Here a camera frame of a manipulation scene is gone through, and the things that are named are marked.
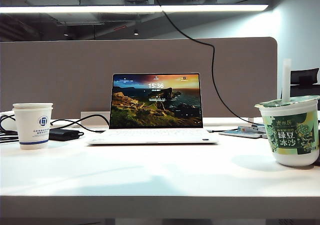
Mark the black charger cable silver plug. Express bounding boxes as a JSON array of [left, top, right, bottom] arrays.
[[146, 0, 256, 125]]

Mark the green printed plastic drink cup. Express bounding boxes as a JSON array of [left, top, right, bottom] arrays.
[[254, 94, 320, 167]]

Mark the black power adapter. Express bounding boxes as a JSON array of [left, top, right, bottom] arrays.
[[48, 128, 85, 142]]

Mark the flat silver device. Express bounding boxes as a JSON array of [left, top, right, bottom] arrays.
[[219, 129, 268, 139]]

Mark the colourful printed card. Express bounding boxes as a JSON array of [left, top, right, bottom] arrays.
[[237, 125, 258, 133]]

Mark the long ceiling light strip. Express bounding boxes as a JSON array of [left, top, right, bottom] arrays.
[[0, 4, 270, 15]]

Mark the black cable bundle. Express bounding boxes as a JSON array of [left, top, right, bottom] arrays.
[[0, 114, 20, 144]]

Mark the white paper cup blue logo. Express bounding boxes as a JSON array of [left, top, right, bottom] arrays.
[[12, 102, 54, 151]]

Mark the black laptop power cable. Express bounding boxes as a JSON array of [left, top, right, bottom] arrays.
[[49, 113, 111, 134]]

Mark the white laptop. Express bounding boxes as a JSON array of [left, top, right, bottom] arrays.
[[87, 72, 220, 146]]

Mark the black office chair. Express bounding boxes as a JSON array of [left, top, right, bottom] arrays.
[[289, 68, 320, 97]]

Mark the white drinking straw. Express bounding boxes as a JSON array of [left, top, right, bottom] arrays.
[[281, 58, 292, 103]]

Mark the taupe desk partition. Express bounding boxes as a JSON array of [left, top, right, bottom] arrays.
[[0, 36, 279, 113]]

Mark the short black hub cable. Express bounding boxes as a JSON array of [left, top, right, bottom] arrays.
[[207, 127, 240, 134]]

